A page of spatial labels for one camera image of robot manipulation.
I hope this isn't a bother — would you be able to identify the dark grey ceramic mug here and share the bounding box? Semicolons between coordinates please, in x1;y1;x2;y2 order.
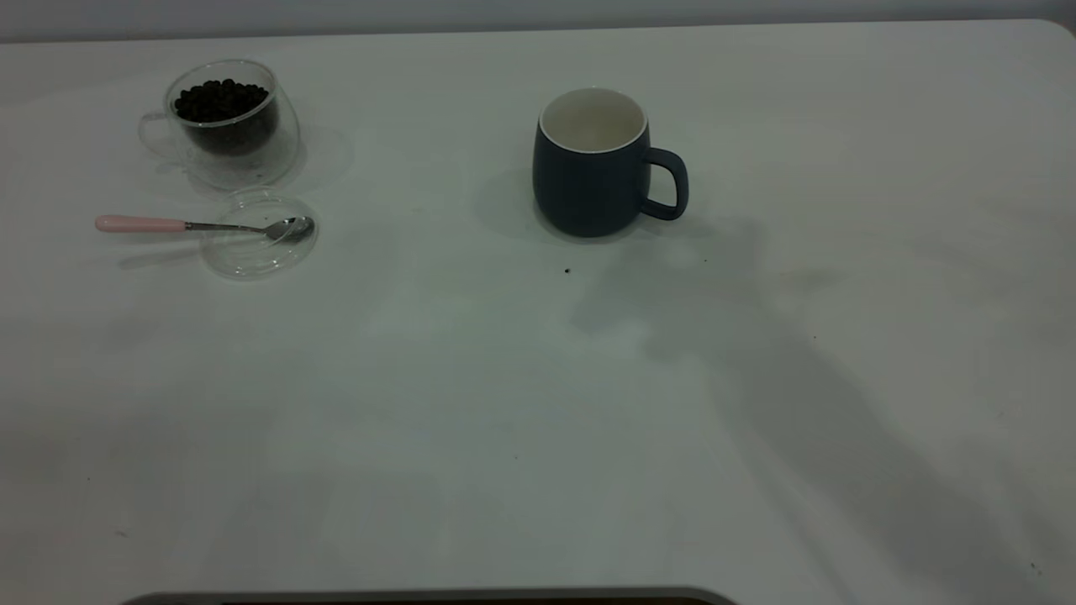
531;87;690;239

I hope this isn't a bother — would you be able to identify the clear double-wall glass cup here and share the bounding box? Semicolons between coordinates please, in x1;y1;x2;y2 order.
138;59;302;191

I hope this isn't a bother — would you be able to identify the pink-handled metal spoon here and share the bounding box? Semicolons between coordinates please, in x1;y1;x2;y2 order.
94;214;316;245

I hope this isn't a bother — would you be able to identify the clear round glass lid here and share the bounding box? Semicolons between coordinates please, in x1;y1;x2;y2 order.
200;188;320;280

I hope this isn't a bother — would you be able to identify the pile of coffee beans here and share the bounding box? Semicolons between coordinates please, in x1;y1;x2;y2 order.
174;79;272;127

